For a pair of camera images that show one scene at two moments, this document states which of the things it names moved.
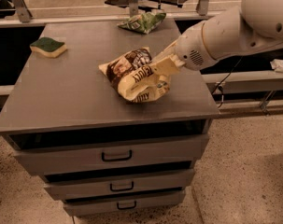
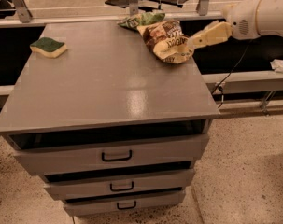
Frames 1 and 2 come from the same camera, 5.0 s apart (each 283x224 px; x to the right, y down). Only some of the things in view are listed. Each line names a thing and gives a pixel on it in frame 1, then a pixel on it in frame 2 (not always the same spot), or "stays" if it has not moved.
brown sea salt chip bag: x=134 y=77 -> x=167 y=41
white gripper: x=190 y=50 -> x=241 y=21
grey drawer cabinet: x=96 y=149 stays
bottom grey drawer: x=159 y=200 stays
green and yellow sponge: x=49 y=47 stays
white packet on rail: x=280 y=65 stays
